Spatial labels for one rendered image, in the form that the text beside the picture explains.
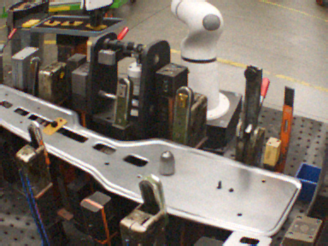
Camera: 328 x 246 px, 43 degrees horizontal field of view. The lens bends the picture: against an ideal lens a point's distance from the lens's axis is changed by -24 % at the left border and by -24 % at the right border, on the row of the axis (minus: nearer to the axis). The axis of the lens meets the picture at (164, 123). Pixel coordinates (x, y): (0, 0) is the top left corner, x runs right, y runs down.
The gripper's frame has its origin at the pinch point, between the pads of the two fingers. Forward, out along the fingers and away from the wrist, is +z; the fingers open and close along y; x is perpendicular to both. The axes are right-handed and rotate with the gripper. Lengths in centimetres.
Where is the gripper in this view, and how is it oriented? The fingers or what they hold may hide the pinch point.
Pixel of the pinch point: (96, 20)
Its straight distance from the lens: 150.2
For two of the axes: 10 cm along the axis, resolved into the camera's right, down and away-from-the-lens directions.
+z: 0.0, 8.6, 5.1
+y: -7.6, 3.3, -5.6
